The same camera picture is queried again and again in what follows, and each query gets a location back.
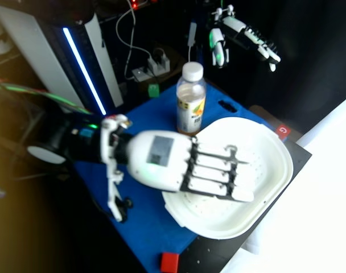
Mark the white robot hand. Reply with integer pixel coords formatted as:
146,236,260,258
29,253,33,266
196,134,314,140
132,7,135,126
208,15,282,72
126,130,255,203

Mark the orange drink bottle white cap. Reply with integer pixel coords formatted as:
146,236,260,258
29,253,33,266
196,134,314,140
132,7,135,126
176,61,207,135

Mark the white plastic tray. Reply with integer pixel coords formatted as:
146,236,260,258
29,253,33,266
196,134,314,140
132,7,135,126
160,117,294,240

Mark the blue table mat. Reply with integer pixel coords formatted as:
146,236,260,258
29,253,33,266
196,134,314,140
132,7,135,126
73,76,290,273

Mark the white power adapter box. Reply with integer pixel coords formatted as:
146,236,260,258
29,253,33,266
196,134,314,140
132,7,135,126
132,67,154,83

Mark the white power strip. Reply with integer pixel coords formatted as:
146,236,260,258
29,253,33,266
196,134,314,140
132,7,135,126
146,48,171,74

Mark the red cube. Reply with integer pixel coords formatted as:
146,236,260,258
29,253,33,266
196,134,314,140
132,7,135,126
276,125,292,140
160,252,180,273

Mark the white tower with blue light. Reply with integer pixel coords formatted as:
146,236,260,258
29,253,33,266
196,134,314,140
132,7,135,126
0,2,125,116

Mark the white hanging adapter with cord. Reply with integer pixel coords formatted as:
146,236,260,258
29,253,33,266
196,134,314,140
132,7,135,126
187,22,198,63

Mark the white cable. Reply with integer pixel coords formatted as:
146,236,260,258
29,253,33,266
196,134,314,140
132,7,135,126
115,0,154,80

